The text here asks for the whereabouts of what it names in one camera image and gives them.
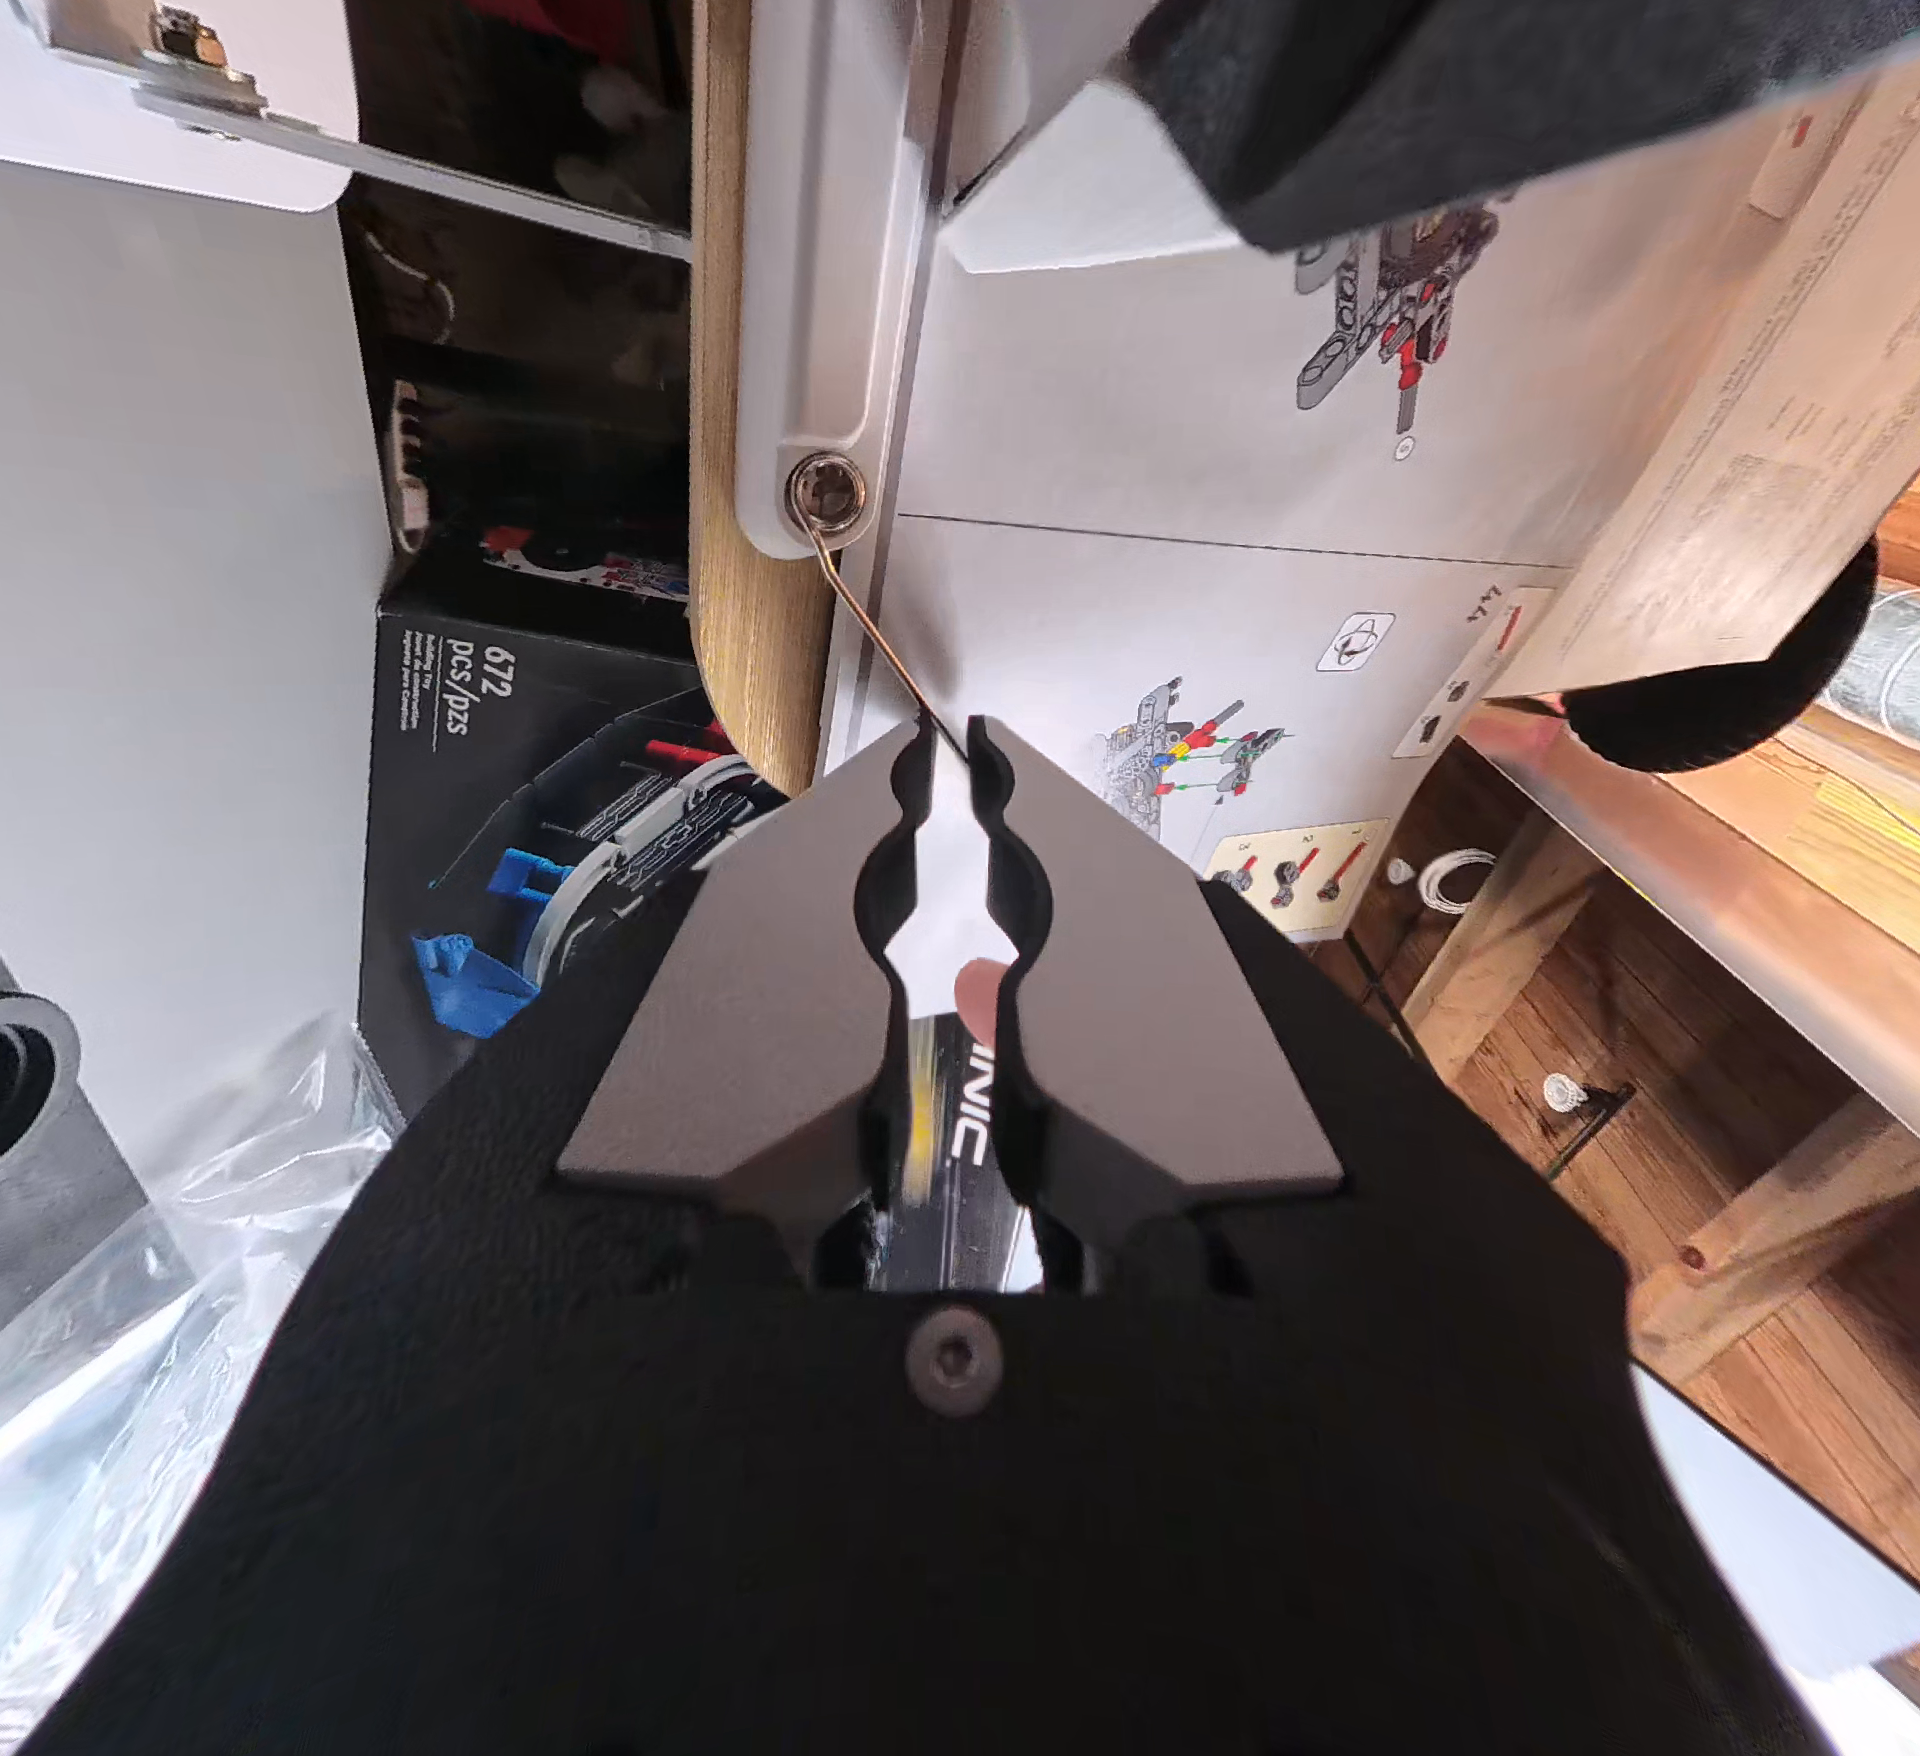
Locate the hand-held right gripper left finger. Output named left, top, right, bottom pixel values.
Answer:
left=555, top=714, right=939, bottom=1259

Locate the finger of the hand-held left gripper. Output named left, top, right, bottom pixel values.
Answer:
left=934, top=0, right=1325, bottom=279

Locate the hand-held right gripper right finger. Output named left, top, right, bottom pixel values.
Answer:
left=966, top=715, right=1348, bottom=1267

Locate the lego instruction booklet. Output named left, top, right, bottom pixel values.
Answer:
left=817, top=61, right=1866, bottom=951

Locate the white book stand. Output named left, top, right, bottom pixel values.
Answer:
left=0, top=0, right=980, bottom=800

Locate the lego set box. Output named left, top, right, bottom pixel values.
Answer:
left=355, top=496, right=1054, bottom=1296

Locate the black lego tyre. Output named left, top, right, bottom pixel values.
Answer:
left=0, top=989, right=86, bottom=1161

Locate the white printed task sheet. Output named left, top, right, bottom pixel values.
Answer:
left=1543, top=59, right=1920, bottom=700

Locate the clear plastic bag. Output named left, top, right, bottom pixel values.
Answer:
left=0, top=1010, right=410, bottom=1732

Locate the black rounded object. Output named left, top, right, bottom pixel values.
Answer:
left=1556, top=538, right=1884, bottom=778

